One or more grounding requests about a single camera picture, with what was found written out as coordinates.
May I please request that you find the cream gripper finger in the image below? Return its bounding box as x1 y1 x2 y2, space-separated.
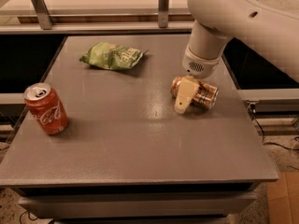
174 76 199 114

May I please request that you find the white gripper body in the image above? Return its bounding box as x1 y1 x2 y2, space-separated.
182 48 221 79

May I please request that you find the orange patterned soda can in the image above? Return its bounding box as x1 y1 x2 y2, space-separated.
171 77 219 109

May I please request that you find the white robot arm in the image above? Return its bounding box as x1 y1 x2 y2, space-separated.
175 0 299 114

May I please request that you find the red Coca-Cola can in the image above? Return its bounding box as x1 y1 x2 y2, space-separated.
23 83 68 135

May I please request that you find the green chip bag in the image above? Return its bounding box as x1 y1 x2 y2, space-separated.
79 42 144 70

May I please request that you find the grey table drawer base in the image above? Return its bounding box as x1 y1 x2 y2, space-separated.
20 191 256 220

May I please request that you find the brown cardboard box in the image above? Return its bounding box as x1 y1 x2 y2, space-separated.
267 172 299 224

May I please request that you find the grey metal railing frame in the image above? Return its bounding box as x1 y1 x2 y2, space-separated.
0 0 192 35

